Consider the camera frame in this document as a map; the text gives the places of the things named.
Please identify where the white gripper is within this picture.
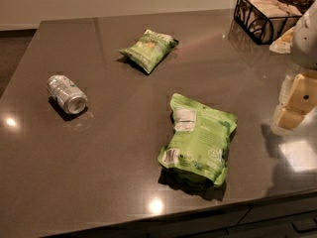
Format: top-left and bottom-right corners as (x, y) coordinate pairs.
(269, 1), (317, 130)

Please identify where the silver 7up soda can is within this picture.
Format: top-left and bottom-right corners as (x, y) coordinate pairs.
(47, 74), (88, 115)

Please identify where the large green snack bag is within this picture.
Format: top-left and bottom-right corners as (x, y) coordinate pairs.
(158, 93), (237, 186)

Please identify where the small green chip bag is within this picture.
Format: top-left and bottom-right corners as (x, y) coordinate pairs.
(119, 29), (178, 74)

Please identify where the black wire napkin basket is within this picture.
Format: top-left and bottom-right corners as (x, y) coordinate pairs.
(234, 0), (302, 45)

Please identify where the dark cabinet drawer handle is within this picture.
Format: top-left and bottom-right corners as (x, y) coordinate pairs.
(292, 218), (317, 233)

